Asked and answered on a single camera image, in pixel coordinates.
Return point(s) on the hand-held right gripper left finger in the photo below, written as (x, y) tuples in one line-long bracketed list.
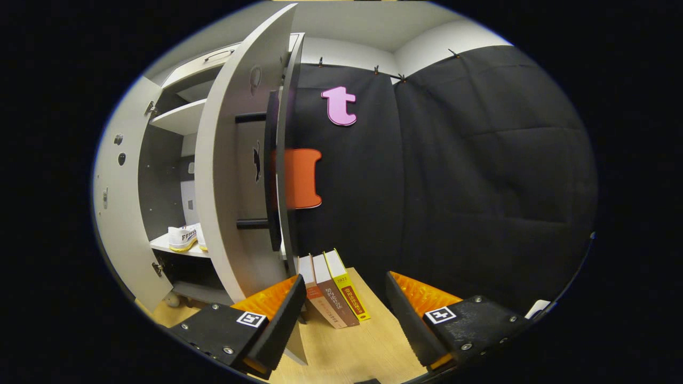
[(283, 325)]

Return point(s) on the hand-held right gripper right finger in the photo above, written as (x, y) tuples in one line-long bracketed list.
[(412, 325)]

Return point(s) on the white canvas shoe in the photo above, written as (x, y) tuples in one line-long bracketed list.
[(181, 237), (201, 242)]

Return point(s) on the grey cabinet door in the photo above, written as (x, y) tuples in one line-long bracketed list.
[(224, 186), (122, 224)]

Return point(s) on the grey shoe cabinet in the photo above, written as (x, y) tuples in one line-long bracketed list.
[(160, 181)]

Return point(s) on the white cabinet shelf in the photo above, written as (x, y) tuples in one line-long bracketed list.
[(184, 117), (160, 246)]

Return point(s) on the white cabinet drawer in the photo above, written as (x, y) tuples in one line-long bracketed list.
[(187, 72)]

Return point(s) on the white and brown book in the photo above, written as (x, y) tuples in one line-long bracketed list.
[(335, 301)]

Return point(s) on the yellow book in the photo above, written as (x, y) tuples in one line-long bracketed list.
[(352, 298)]

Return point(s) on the white round object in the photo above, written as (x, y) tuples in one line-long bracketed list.
[(172, 300)]

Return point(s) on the black backdrop cloth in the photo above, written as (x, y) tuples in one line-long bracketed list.
[(363, 213), (496, 186)]

